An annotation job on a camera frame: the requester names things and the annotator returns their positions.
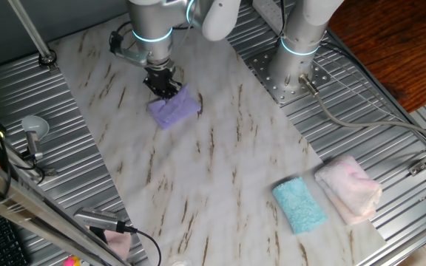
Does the yellow pink toy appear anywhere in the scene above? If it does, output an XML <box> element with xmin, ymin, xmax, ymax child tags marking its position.
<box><xmin>63</xmin><ymin>255</ymin><xmax>90</xmax><ymax>266</ymax></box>

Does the grey round camera on stand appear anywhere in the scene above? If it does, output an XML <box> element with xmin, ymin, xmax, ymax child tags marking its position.
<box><xmin>20</xmin><ymin>114</ymin><xmax>51</xmax><ymax>163</ymax></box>

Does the slanted aluminium pole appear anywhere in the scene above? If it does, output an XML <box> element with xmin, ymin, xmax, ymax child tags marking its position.
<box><xmin>7</xmin><ymin>0</ymin><xmax>58</xmax><ymax>72</ymax></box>

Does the marble pattern table sheet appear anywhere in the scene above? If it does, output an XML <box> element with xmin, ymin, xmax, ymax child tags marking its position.
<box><xmin>48</xmin><ymin>0</ymin><xmax>388</xmax><ymax>266</ymax></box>

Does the thick grey cable with connector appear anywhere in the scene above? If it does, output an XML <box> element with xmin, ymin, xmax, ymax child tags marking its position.
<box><xmin>297</xmin><ymin>72</ymin><xmax>426</xmax><ymax>149</ymax></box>

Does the silver bar-shaped camera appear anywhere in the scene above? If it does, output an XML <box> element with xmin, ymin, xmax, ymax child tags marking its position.
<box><xmin>73</xmin><ymin>206</ymin><xmax>138</xmax><ymax>234</ymax></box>

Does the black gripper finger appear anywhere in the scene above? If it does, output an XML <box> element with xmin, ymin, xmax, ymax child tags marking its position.
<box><xmin>152</xmin><ymin>86</ymin><xmax>172</xmax><ymax>99</ymax></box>
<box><xmin>168</xmin><ymin>79</ymin><xmax>183</xmax><ymax>99</ymax></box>

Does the wrist camera with metal bracket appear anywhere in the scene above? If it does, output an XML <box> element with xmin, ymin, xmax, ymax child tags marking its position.
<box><xmin>108</xmin><ymin>30</ymin><xmax>151</xmax><ymax>68</ymax></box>

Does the black camera cable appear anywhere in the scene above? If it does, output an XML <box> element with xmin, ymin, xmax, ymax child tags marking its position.
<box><xmin>124</xmin><ymin>225</ymin><xmax>162</xmax><ymax>266</ymax></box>

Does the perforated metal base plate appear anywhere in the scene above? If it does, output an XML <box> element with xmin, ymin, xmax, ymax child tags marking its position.
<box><xmin>248</xmin><ymin>46</ymin><xmax>332</xmax><ymax>106</ymax></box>

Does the small pink cloth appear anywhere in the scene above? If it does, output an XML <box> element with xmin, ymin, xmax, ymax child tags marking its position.
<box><xmin>104</xmin><ymin>229</ymin><xmax>133</xmax><ymax>260</ymax></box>

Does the pink white folded towel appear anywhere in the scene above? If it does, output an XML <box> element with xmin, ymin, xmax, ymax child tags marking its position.
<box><xmin>313</xmin><ymin>154</ymin><xmax>383</xmax><ymax>226</ymax></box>

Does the clear plastic cup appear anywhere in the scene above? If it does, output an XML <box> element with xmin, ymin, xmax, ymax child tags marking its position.
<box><xmin>166</xmin><ymin>253</ymin><xmax>194</xmax><ymax>266</ymax></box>

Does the aluminium frame beam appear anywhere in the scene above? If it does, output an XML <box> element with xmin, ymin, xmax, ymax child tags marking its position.
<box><xmin>0</xmin><ymin>149</ymin><xmax>131</xmax><ymax>266</ymax></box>

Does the teal terry cloth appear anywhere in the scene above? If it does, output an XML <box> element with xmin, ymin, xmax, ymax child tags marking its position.
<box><xmin>271</xmin><ymin>175</ymin><xmax>329</xmax><ymax>236</ymax></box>

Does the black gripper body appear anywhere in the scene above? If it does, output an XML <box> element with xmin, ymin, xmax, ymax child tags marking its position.
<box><xmin>143</xmin><ymin>61</ymin><xmax>178</xmax><ymax>89</ymax></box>

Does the purple terry cloth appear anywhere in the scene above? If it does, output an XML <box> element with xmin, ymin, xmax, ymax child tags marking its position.
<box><xmin>147</xmin><ymin>83</ymin><xmax>203</xmax><ymax>131</ymax></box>

